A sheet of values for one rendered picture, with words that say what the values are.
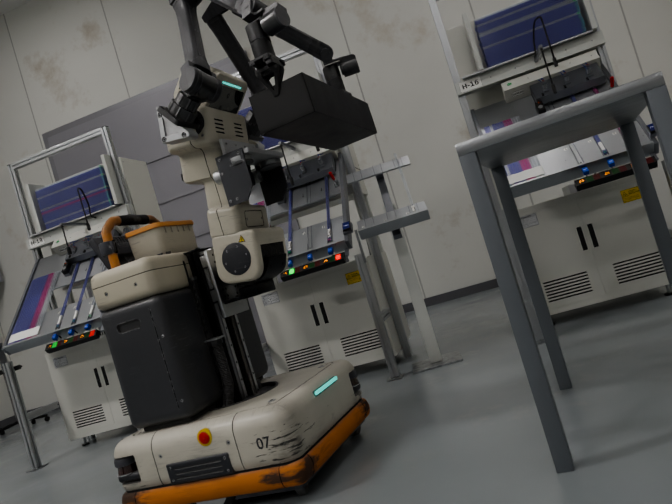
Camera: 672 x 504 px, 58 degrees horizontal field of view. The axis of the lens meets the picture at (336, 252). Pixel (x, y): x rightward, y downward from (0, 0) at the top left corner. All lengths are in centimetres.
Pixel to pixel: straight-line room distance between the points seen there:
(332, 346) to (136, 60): 456
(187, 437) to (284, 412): 33
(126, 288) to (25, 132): 592
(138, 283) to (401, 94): 446
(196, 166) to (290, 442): 92
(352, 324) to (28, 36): 568
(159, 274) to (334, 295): 157
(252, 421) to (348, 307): 164
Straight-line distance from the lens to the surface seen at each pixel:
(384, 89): 612
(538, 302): 215
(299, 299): 343
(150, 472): 208
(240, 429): 185
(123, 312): 204
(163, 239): 214
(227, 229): 198
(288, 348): 350
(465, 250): 592
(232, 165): 194
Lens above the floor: 60
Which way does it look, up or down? 2 degrees up
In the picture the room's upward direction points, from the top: 17 degrees counter-clockwise
